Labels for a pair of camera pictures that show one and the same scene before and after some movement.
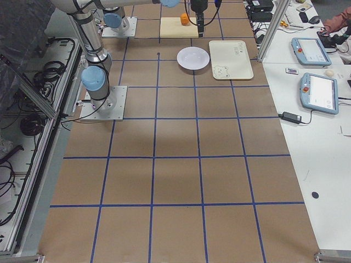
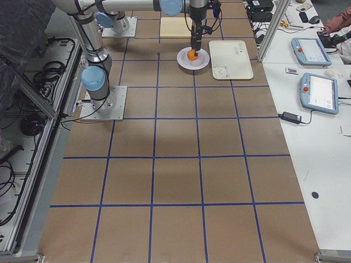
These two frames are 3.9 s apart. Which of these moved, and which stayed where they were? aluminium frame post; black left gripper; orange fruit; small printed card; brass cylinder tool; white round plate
Moved: orange fruit; black left gripper
Stayed: aluminium frame post; white round plate; small printed card; brass cylinder tool
